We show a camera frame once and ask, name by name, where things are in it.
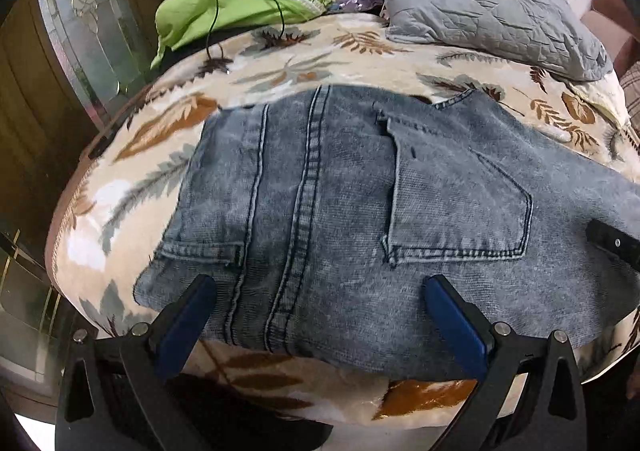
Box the thin black cable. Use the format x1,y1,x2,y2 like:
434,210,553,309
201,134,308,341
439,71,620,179
202,0,287,76

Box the leaf printed fleece blanket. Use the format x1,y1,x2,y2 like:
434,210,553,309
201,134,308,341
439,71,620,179
45,13,640,424

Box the pink brown sofa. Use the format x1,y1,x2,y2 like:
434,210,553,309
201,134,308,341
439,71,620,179
580,0,640,76

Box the lime green cloth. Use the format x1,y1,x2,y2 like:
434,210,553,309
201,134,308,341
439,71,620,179
150,0,313,72

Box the white cream cloth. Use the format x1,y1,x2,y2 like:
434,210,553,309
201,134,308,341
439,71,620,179
570,78,633,129

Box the striped sofa cushion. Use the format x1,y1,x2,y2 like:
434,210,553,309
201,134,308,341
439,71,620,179
620,61,640,132

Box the wooden door with glass pane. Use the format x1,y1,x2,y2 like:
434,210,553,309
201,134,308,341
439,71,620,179
0,0,173,252

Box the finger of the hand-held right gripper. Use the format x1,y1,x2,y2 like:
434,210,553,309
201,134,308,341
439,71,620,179
585,218,640,275

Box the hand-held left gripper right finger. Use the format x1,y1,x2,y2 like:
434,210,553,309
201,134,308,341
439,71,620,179
424,274,588,451

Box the grey quilted pillow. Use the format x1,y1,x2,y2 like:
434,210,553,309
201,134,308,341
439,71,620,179
379,0,615,82

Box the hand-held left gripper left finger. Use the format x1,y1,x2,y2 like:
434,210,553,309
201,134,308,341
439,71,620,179
54,274,217,451

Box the blue denim pants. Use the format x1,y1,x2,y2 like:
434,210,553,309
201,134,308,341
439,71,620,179
132,83,640,382

